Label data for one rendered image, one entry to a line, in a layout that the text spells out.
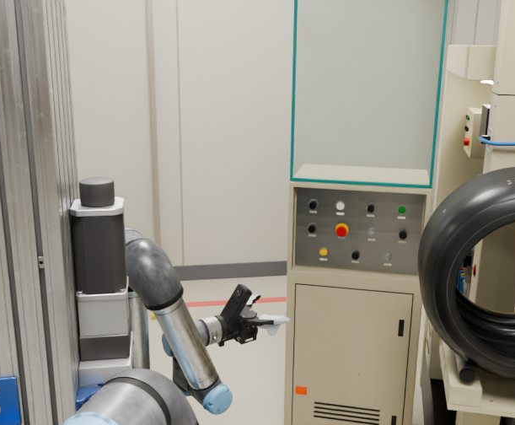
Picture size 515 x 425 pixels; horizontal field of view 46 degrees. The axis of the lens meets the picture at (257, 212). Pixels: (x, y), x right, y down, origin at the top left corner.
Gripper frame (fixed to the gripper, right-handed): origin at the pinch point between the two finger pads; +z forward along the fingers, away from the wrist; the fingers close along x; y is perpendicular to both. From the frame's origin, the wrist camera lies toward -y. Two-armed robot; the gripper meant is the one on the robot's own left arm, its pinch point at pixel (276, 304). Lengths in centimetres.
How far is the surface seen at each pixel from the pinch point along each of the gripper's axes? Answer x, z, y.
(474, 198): 31, 38, -39
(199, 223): -252, 124, 95
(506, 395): 46, 53, 20
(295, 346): -44, 50, 57
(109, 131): -289, 67, 29
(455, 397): 41, 36, 18
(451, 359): 30, 48, 16
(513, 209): 41, 40, -39
